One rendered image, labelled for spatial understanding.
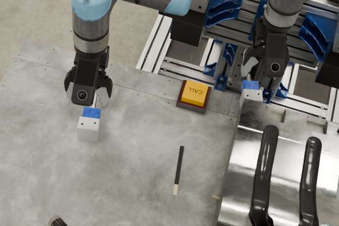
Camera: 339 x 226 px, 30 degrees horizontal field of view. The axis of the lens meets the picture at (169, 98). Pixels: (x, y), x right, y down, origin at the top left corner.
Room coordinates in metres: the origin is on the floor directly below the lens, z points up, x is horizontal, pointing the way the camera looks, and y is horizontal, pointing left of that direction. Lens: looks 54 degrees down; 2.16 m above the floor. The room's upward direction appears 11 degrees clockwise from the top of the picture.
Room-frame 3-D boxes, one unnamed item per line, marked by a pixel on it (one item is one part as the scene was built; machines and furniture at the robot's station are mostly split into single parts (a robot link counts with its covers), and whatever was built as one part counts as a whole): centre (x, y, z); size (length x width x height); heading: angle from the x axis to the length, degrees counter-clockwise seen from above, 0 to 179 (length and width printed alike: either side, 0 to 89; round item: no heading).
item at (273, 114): (0.94, -0.27, 0.87); 0.05 x 0.05 x 0.04; 84
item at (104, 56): (0.87, 0.19, 1.07); 0.09 x 0.08 x 0.12; 3
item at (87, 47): (0.86, 0.19, 1.15); 0.08 x 0.08 x 0.05
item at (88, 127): (0.88, 0.19, 0.83); 0.13 x 0.05 x 0.05; 3
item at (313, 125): (0.93, -0.37, 0.87); 0.05 x 0.05 x 0.04; 84
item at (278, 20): (1.04, -0.21, 1.15); 0.08 x 0.08 x 0.05
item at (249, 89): (1.06, -0.21, 0.83); 0.13 x 0.05 x 0.05; 8
